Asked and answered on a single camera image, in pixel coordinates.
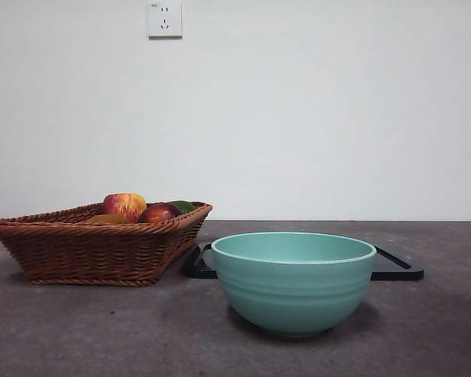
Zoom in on teal ceramic bowl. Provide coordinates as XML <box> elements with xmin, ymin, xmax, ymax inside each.
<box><xmin>210</xmin><ymin>231</ymin><xmax>378</xmax><ymax>339</ymax></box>

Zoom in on brown kiwi fruit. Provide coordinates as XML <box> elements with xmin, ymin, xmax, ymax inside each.
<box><xmin>85</xmin><ymin>214</ymin><xmax>130</xmax><ymax>225</ymax></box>

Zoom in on green avocado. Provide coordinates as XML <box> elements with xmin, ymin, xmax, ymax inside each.
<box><xmin>168</xmin><ymin>200</ymin><xmax>196</xmax><ymax>215</ymax></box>

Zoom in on dark red plum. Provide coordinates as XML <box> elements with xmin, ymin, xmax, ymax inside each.
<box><xmin>137</xmin><ymin>203</ymin><xmax>182</xmax><ymax>224</ymax></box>

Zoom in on red yellow apple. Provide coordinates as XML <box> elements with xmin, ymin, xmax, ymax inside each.
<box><xmin>102</xmin><ymin>192</ymin><xmax>148</xmax><ymax>224</ymax></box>

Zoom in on brown wicker basket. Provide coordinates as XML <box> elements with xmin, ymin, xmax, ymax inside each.
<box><xmin>0</xmin><ymin>201</ymin><xmax>214</xmax><ymax>287</ymax></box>

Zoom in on black rectangular tray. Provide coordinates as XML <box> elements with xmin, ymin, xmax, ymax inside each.
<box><xmin>184</xmin><ymin>242</ymin><xmax>425</xmax><ymax>282</ymax></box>

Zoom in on white wall socket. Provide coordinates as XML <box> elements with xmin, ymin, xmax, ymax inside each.
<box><xmin>148</xmin><ymin>2</ymin><xmax>184</xmax><ymax>39</ymax></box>

